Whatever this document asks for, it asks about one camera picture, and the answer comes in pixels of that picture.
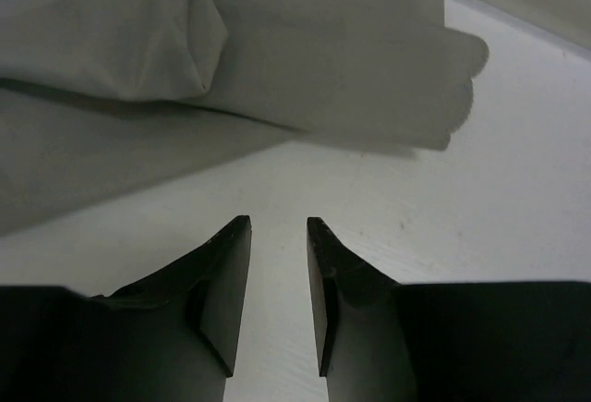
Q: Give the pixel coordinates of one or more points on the grey cloth placemat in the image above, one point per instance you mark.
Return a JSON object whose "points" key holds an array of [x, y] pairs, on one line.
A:
{"points": [[103, 97]]}

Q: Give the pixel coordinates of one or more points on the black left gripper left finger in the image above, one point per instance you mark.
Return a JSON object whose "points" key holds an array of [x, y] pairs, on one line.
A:
{"points": [[170, 336]]}

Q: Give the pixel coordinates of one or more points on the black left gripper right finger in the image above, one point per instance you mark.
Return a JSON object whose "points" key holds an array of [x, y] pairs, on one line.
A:
{"points": [[380, 340]]}

